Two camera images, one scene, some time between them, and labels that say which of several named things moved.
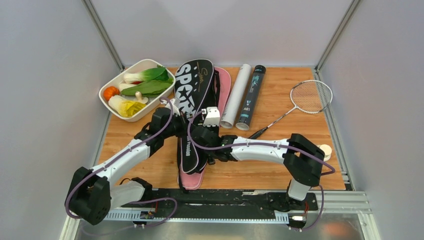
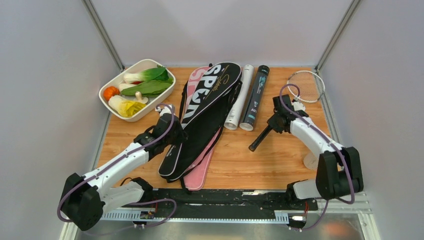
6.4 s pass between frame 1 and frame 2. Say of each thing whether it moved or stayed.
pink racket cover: moved
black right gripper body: moved
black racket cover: moved
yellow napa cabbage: stayed
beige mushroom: stayed
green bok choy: stayed
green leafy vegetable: stayed
